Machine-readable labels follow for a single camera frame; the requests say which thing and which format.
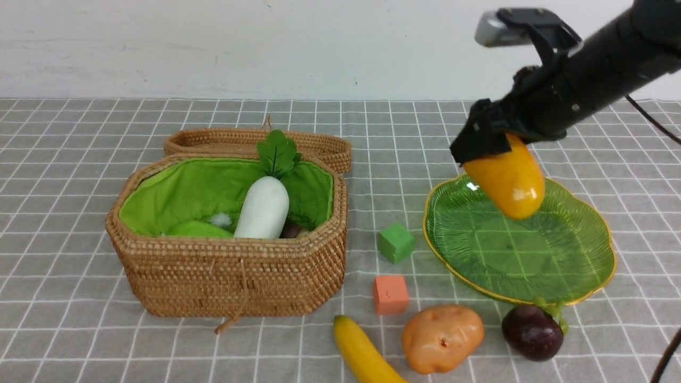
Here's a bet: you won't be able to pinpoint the purple toy eggplant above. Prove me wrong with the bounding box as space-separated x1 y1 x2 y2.
279 220 309 238

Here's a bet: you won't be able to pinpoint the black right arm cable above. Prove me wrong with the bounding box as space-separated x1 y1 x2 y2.
625 95 681 383

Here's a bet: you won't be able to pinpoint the white toy radish green leaves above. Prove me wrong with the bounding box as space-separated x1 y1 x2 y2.
234 129 301 239

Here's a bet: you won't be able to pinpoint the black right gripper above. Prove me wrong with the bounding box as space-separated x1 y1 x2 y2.
450 67 570 164

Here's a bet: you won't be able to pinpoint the woven wicker basket green lining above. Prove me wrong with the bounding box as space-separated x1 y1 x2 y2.
105 153 348 319

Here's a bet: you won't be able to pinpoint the woven wicker basket lid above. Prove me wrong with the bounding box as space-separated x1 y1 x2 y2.
163 116 352 173

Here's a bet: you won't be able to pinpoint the green leaf-shaped glass plate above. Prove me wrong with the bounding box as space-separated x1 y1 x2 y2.
422 174 618 305

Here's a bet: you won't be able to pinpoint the grey checked tablecloth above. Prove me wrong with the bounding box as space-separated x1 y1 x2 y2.
1 98 679 382

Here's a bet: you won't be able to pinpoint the orange foam cube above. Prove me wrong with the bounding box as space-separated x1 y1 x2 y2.
372 274 410 315

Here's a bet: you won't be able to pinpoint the dark purple toy mangosteen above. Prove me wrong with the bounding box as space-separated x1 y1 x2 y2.
501 299 569 362

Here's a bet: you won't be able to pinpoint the yellow toy banana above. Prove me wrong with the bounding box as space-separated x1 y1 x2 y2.
333 315 406 382

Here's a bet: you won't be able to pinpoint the orange toy mango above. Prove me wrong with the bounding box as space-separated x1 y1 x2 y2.
463 134 545 220

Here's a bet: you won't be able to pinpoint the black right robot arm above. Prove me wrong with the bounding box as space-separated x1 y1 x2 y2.
450 1 680 164

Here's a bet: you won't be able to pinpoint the green foam cube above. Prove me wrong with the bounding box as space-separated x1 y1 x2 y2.
377 222 415 264

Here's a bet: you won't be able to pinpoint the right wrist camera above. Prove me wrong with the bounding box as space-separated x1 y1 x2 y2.
474 7 582 66

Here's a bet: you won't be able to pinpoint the green toy bitter gourd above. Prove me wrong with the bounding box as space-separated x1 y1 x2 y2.
161 220 233 238

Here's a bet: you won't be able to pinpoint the brown toy potato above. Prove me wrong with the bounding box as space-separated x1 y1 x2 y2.
402 304 486 375

